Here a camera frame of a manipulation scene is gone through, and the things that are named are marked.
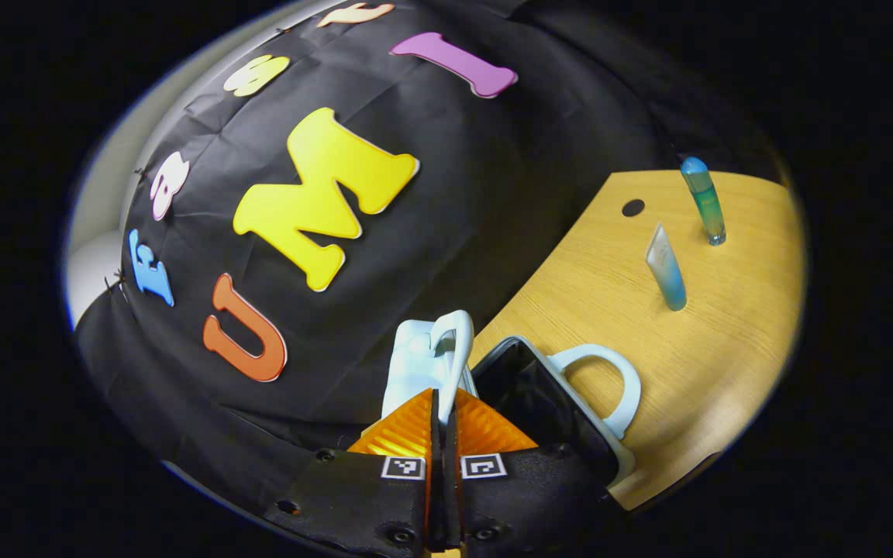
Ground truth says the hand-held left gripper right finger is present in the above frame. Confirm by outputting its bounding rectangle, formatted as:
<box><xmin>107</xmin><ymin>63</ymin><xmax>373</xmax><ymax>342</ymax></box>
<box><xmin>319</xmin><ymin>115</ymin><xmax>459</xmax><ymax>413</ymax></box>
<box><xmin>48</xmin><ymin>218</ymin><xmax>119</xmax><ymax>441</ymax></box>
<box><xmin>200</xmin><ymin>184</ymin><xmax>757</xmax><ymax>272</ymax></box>
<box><xmin>445</xmin><ymin>387</ymin><xmax>619</xmax><ymax>556</ymax></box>

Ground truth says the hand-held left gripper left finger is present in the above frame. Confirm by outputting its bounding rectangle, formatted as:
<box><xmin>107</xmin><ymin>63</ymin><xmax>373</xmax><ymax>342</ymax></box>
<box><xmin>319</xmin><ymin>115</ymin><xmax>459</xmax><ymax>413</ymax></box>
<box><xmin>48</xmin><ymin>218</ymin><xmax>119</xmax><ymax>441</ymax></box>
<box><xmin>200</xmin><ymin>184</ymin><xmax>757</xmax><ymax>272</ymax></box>
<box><xmin>264</xmin><ymin>387</ymin><xmax>442</xmax><ymax>558</ymax></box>

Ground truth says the white and blue cream tube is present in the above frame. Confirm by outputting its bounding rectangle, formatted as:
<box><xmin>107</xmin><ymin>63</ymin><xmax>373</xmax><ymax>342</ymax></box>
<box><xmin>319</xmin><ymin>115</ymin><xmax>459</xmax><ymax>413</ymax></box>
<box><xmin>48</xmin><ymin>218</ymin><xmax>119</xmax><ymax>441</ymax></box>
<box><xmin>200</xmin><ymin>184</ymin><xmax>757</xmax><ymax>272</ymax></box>
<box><xmin>645</xmin><ymin>223</ymin><xmax>688</xmax><ymax>312</ymax></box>

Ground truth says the blue green toner bottle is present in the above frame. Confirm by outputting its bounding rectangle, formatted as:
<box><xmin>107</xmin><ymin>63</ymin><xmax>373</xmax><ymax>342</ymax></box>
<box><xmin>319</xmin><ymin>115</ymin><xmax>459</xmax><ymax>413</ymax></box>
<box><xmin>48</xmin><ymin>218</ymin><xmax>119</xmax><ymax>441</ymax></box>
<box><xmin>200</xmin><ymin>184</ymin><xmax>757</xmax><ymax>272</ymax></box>
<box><xmin>680</xmin><ymin>156</ymin><xmax>727</xmax><ymax>246</ymax></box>

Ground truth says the black backdrop cloth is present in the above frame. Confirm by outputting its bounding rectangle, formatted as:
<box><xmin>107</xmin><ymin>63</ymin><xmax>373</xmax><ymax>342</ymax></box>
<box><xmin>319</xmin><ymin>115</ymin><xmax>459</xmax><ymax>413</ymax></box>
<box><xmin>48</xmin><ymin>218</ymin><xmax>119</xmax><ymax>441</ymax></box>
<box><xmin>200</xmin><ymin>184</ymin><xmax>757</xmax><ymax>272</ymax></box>
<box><xmin>71</xmin><ymin>0</ymin><xmax>788</xmax><ymax>536</ymax></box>

